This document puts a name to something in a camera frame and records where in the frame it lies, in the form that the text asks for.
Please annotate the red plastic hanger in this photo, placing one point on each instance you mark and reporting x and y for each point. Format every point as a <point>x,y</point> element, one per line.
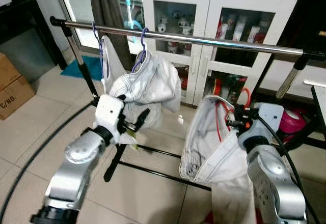
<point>220,119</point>

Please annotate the white shirt with flag prints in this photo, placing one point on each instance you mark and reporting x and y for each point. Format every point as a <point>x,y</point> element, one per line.
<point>209,147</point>

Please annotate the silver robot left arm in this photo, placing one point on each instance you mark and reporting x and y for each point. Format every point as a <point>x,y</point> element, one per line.
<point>76,158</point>

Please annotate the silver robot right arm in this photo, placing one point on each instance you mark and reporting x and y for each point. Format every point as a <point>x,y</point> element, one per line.
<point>275,183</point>

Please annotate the light blue plastic hanger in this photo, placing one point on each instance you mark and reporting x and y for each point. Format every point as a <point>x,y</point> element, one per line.
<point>128,0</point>

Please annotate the plain white garment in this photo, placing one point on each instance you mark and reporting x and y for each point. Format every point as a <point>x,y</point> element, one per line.
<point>153,81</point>

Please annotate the white garment with green print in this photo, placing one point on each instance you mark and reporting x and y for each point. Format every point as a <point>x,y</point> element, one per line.
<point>108,56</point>

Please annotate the pink round appliance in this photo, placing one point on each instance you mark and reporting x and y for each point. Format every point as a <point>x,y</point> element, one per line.
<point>293,121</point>

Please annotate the teal floor mat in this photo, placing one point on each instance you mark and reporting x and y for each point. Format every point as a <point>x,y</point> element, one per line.
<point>81,68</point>

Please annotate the low white drawer unit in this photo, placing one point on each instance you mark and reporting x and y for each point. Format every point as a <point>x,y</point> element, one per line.
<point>277,76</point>

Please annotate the silver and black clothes rack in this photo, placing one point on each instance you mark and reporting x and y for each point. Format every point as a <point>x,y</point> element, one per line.
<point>204,40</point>

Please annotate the dark grey curtain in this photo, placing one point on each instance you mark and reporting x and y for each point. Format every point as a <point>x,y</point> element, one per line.
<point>109,10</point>

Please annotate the small red plastic object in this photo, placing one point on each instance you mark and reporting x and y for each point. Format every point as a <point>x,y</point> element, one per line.
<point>209,218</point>

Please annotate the white framed glass door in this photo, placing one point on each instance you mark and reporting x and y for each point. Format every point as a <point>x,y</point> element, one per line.
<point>76,5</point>

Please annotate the cardboard box printed C/NO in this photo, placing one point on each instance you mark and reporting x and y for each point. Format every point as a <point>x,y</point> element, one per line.
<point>18,99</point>

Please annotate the black desk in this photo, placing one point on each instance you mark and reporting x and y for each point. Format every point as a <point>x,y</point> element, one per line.
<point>15,18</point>

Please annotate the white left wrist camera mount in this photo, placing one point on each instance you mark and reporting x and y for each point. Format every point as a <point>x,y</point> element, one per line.
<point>108,111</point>

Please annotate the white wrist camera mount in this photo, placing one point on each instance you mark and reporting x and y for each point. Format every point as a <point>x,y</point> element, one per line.
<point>108,111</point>
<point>270,114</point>

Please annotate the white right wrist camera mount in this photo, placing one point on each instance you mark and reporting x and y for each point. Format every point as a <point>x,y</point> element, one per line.
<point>270,114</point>

